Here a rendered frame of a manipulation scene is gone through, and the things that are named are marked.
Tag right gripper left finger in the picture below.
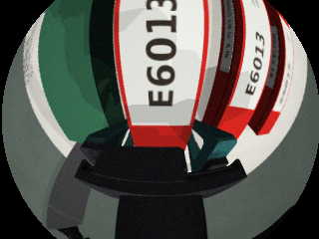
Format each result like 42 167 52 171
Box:
85 119 135 146

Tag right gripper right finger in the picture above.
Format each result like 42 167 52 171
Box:
187 119 237 172

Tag white welding electrode box with red edges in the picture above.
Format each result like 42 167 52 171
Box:
248 0 293 135

